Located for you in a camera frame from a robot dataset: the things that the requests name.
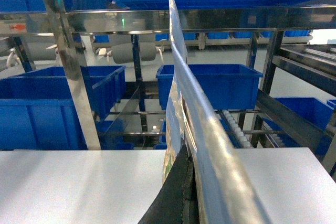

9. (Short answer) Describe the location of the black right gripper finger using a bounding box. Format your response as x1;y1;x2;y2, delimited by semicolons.
139;145;196;223

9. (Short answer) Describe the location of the flower gift bag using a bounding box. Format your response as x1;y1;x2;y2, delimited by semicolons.
167;0;271;223

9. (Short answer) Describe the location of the blue crate behind table right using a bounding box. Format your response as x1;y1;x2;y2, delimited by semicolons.
155;63;264;111

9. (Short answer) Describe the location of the blue crate behind table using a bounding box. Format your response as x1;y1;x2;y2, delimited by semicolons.
155;63;264;111
1;66;126;150

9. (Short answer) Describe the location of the blue crate behind table left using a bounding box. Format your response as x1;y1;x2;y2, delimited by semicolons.
1;66;126;150

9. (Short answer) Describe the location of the steel rack upright post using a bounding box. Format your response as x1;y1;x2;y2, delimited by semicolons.
43;0;101;150

